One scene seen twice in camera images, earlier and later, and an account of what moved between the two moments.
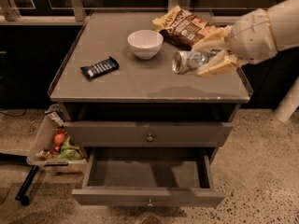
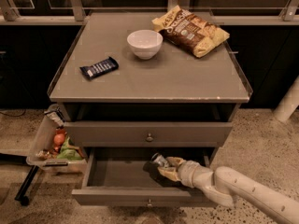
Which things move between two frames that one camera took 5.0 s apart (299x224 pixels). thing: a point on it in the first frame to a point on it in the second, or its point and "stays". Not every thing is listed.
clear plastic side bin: [43, 141] stays
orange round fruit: [59, 139] stays
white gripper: [250, 36] to [188, 172]
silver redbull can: [186, 62] to [160, 160]
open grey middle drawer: [149, 177] stays
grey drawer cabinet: [149, 132] stays
